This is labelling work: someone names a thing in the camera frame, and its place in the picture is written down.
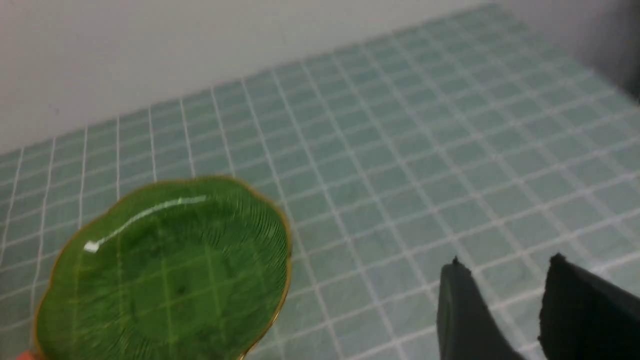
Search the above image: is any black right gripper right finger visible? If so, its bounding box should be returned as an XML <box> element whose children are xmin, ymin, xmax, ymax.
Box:
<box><xmin>538</xmin><ymin>253</ymin><xmax>640</xmax><ymax>360</ymax></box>

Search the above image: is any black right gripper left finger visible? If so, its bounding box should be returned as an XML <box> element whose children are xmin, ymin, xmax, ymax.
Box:
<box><xmin>436</xmin><ymin>257</ymin><xmax>523</xmax><ymax>360</ymax></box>

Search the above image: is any green glass leaf plate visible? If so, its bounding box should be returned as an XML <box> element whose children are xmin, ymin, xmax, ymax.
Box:
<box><xmin>34</xmin><ymin>175</ymin><xmax>293</xmax><ymax>360</ymax></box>

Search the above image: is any orange persimmon with green leaf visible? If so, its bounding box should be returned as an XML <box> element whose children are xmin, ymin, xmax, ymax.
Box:
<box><xmin>16</xmin><ymin>351</ymin><xmax>41</xmax><ymax>360</ymax></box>

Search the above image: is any green checkered tablecloth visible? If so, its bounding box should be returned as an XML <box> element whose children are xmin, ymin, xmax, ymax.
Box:
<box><xmin>0</xmin><ymin>4</ymin><xmax>640</xmax><ymax>360</ymax></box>

